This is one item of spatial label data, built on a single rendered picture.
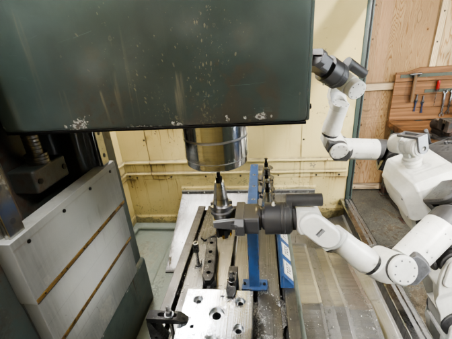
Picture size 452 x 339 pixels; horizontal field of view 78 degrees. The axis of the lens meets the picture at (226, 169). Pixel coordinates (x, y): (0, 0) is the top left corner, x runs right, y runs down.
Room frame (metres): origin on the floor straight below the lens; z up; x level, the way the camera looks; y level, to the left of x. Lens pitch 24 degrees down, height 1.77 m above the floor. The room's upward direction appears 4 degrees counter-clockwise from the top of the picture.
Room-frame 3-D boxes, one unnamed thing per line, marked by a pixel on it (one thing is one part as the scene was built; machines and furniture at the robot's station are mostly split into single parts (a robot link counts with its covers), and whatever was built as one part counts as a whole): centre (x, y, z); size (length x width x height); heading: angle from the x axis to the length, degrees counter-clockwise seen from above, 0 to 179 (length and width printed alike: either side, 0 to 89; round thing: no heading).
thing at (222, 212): (0.67, 0.02, 1.36); 0.06 x 0.06 x 0.03
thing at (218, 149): (0.67, 0.02, 1.56); 0.16 x 0.16 x 0.12
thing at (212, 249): (0.94, 0.09, 0.93); 0.26 x 0.05 x 0.06; 177
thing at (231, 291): (0.76, 0.01, 0.97); 0.13 x 0.03 x 0.15; 172
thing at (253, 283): (0.82, -0.08, 1.05); 0.10 x 0.05 x 0.30; 82
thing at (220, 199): (0.67, 0.02, 1.41); 0.04 x 0.04 x 0.07
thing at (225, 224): (0.64, 0.02, 1.32); 0.06 x 0.02 x 0.03; 82
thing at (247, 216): (0.66, -0.08, 1.33); 0.13 x 0.12 x 0.10; 172
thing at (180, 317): (0.63, 0.22, 0.97); 0.13 x 0.03 x 0.15; 82
